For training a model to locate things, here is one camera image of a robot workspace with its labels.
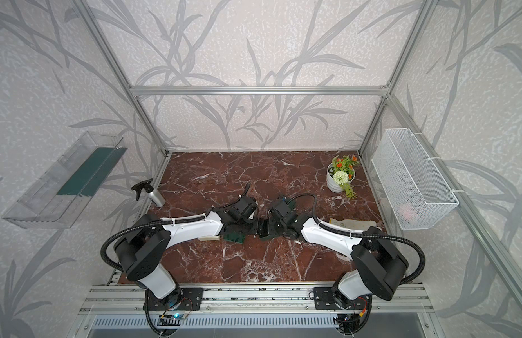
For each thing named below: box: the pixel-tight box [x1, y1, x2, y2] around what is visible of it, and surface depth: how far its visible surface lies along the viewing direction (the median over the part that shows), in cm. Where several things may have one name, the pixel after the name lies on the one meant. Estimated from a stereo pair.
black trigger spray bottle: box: [130, 178, 167, 208], surface depth 92 cm
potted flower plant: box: [326, 154, 360, 200], surface depth 95 cm
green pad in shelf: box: [56, 147, 128, 198], surface depth 70 cm
